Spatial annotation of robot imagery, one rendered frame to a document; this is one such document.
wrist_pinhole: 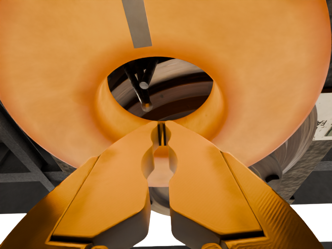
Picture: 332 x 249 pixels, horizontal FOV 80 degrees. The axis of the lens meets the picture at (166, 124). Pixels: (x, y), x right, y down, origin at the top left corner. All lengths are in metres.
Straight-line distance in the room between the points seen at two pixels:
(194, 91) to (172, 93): 0.03
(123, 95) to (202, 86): 0.13
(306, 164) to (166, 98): 0.70
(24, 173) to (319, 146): 6.21
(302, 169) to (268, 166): 0.57
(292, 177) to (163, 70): 0.77
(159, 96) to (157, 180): 0.18
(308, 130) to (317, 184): 8.85
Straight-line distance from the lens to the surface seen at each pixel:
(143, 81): 0.22
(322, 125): 0.72
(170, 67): 0.31
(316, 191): 9.13
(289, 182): 1.00
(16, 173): 6.53
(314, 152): 0.87
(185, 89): 0.31
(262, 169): 0.38
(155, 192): 0.43
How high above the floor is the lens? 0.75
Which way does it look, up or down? 44 degrees up
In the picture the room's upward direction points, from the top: 176 degrees clockwise
